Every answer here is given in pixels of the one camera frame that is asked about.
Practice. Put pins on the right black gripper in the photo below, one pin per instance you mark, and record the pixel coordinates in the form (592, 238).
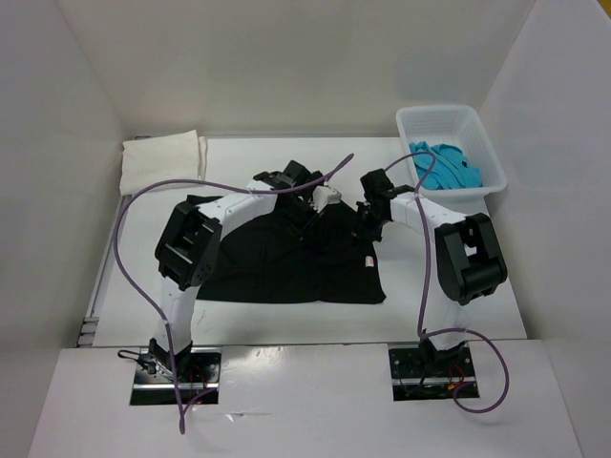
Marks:
(374, 235)

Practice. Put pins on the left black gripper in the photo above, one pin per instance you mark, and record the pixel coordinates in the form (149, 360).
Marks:
(303, 229)

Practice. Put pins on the black t shirt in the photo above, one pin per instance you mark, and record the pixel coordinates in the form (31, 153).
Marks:
(296, 255)

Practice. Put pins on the white t shirt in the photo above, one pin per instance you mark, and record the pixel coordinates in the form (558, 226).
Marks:
(153, 159)

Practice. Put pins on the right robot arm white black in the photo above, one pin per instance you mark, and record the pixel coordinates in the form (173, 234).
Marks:
(461, 251)

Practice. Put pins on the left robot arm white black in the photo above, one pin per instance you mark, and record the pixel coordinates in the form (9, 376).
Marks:
(189, 246)

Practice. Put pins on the cyan t shirt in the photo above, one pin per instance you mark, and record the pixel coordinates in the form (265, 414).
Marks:
(444, 167)

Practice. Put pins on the white plastic basket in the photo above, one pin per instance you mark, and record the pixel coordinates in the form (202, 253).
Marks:
(460, 126)

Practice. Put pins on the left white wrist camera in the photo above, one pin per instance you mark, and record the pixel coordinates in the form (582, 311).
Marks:
(324, 196)

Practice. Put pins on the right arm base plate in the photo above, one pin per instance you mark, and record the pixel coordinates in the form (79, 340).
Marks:
(420, 374)

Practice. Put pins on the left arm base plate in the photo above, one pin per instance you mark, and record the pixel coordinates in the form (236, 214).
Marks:
(153, 386)

